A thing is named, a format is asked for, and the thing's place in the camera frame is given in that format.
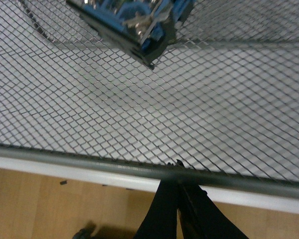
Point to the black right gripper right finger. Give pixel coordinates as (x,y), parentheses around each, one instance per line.
(200,218)

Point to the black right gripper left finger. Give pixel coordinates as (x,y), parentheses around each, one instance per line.
(160,221)

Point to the silver mesh tray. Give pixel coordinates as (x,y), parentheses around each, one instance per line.
(220,107)

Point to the red emergency stop button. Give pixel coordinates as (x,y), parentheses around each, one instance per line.
(143,29)

